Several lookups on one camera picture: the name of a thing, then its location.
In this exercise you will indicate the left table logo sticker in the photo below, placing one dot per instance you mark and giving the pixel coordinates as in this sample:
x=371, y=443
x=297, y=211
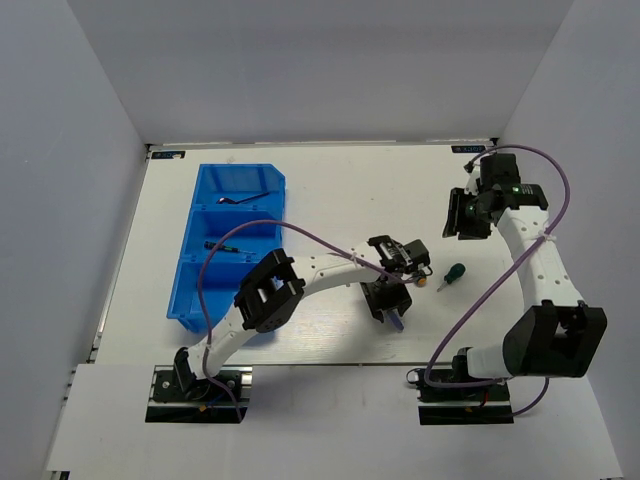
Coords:
x=172, y=154

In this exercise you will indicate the black green precision screwdriver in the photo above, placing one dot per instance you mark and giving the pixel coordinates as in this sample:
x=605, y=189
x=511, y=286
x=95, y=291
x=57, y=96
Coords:
x=209, y=245

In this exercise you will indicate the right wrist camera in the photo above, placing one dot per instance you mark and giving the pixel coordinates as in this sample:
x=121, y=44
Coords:
x=473, y=183

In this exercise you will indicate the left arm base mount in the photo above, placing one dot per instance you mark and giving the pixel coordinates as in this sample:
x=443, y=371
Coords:
x=205, y=404

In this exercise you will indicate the green stubby phillips screwdriver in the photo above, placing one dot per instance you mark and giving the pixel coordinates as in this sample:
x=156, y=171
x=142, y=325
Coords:
x=455, y=272

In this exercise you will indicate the green orange stubby screwdriver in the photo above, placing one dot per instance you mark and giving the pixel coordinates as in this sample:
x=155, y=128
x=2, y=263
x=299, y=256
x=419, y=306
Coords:
x=420, y=279

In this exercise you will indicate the right table logo sticker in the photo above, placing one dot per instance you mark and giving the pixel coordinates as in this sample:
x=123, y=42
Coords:
x=468, y=149

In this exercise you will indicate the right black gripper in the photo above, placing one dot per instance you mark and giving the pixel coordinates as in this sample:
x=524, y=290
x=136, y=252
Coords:
x=467, y=231

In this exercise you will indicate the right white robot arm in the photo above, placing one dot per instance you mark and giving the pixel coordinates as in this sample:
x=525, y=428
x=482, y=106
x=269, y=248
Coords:
x=558, y=333

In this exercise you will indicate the blue plastic compartment bin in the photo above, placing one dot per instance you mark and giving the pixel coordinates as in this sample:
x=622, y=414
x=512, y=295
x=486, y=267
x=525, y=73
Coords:
x=208, y=221

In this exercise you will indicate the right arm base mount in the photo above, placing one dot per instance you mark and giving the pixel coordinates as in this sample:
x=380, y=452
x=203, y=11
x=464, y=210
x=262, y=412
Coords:
x=490, y=405

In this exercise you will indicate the brown hex key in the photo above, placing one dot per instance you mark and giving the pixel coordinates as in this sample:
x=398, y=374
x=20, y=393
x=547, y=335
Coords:
x=227, y=201
x=251, y=198

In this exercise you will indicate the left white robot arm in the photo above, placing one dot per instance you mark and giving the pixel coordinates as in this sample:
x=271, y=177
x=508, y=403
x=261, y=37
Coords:
x=269, y=294

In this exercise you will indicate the blue handle red screwdriver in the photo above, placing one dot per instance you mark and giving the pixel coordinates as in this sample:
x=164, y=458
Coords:
x=395, y=319

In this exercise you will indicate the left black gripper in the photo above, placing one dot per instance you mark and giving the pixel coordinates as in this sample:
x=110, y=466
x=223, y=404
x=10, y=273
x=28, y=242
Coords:
x=374, y=300

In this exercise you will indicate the table logo sticker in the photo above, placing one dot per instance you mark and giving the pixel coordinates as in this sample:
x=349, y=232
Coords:
x=172, y=154
x=468, y=149

